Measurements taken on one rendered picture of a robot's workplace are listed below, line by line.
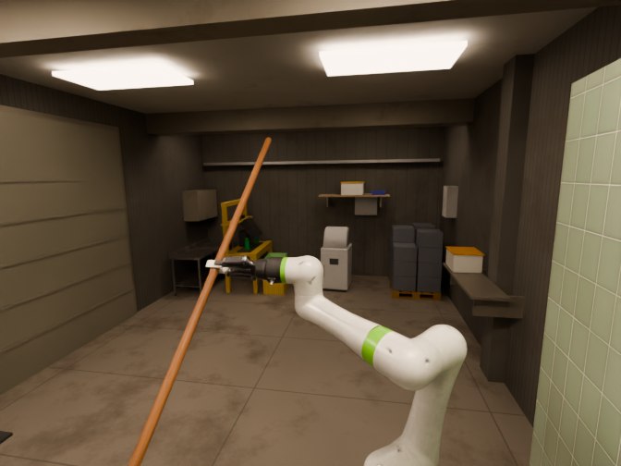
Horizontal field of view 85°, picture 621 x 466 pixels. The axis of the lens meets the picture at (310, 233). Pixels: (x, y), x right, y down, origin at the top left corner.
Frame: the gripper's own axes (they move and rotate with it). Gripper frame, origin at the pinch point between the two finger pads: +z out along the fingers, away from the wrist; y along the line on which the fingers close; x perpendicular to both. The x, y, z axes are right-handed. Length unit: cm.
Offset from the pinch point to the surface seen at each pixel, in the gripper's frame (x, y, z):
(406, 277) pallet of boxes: 288, 454, -93
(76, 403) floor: -22, 237, 248
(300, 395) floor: 25, 279, 26
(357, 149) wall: 550, 357, 12
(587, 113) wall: 51, -24, -124
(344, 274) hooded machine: 295, 462, 24
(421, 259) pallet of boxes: 313, 427, -119
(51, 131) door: 237, 84, 345
